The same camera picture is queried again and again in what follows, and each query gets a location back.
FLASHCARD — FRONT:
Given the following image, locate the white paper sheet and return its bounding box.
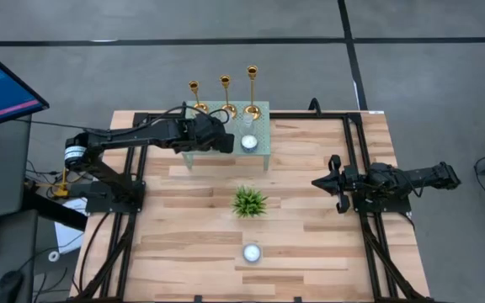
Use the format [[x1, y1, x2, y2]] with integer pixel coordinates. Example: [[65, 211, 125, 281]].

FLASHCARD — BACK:
[[52, 196, 89, 255]]

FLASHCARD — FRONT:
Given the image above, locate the computer monitor blue screen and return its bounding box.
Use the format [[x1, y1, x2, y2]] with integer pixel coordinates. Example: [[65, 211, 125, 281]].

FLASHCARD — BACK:
[[0, 40, 51, 133]]

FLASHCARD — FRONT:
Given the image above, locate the clear glass candle holder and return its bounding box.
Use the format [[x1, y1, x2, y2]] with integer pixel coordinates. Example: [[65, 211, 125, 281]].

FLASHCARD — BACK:
[[237, 110, 256, 136]]

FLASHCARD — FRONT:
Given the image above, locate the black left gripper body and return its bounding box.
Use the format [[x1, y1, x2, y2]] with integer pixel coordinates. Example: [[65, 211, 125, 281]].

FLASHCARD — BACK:
[[183, 112, 236, 156]]

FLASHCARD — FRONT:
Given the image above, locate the tall gold candlestick holder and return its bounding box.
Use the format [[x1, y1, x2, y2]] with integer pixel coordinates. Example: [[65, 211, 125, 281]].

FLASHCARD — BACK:
[[243, 64, 264, 121]]

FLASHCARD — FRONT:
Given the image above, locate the yellow cable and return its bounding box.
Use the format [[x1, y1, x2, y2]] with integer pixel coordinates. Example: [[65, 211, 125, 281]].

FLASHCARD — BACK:
[[31, 167, 73, 199]]

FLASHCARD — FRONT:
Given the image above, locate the black computer mouse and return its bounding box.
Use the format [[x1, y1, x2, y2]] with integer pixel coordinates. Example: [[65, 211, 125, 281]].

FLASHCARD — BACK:
[[0, 269, 26, 303]]

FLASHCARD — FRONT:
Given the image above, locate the medium gold candlestick holder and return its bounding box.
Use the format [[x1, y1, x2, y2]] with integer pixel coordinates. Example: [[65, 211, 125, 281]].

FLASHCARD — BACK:
[[218, 74, 239, 120]]

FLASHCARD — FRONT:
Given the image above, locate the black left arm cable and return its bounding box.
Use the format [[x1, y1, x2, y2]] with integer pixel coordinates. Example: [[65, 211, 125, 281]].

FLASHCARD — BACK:
[[141, 104, 232, 127]]

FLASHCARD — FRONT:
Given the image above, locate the green perforated metal shelf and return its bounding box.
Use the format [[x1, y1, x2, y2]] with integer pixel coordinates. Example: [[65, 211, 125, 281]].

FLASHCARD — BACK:
[[181, 99, 272, 172]]

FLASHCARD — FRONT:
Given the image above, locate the small artificial green plant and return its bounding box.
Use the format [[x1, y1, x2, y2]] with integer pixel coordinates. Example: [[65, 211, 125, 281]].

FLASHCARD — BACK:
[[229, 184, 269, 219]]

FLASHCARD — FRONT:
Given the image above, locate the short gold candlestick holder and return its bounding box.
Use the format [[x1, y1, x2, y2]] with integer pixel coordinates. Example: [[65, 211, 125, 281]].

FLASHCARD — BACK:
[[187, 79, 211, 115]]

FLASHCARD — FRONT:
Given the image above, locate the white tealight candle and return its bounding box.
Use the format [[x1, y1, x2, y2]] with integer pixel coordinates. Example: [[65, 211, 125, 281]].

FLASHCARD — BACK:
[[240, 134, 260, 155], [242, 242, 264, 265]]

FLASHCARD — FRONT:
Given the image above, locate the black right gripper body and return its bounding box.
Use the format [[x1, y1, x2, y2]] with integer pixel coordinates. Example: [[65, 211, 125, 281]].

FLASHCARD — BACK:
[[328, 154, 370, 215]]

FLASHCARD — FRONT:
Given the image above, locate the black desk frame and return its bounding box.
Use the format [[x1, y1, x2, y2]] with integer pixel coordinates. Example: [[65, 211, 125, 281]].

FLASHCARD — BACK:
[[22, 188, 88, 232]]

